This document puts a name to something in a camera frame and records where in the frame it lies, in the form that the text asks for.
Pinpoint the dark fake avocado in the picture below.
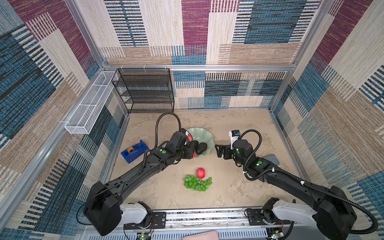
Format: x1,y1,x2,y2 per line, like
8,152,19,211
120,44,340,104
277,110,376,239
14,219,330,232
195,143,208,155
191,140,199,151

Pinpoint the grey sponge block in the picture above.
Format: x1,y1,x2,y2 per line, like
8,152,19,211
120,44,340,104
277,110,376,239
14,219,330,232
264,154,280,166

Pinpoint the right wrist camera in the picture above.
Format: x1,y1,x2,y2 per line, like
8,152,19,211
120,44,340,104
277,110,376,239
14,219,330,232
229,130,241,150

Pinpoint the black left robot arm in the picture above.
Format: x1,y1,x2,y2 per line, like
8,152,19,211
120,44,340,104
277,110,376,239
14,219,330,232
81,121,194,236

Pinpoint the blue tape dispenser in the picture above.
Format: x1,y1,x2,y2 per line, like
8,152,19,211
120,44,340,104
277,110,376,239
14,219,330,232
121,140,149,164

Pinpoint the green scalloped fruit bowl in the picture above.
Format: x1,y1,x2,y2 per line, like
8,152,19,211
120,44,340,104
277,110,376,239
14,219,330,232
187,128,215,159

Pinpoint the green fake grape bunch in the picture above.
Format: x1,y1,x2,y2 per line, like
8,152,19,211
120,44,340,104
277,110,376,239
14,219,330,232
184,176,213,192

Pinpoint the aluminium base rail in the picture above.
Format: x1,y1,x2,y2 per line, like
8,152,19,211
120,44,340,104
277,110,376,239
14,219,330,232
124,207,324,240

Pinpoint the black mesh shelf rack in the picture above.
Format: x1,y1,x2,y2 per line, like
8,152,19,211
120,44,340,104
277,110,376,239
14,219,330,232
112,68,175,114

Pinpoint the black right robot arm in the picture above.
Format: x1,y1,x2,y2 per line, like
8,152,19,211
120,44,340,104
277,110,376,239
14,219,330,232
215,129,379,240

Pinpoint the white mesh wall basket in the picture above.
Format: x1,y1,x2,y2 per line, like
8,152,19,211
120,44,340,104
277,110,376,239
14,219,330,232
65,71,115,135

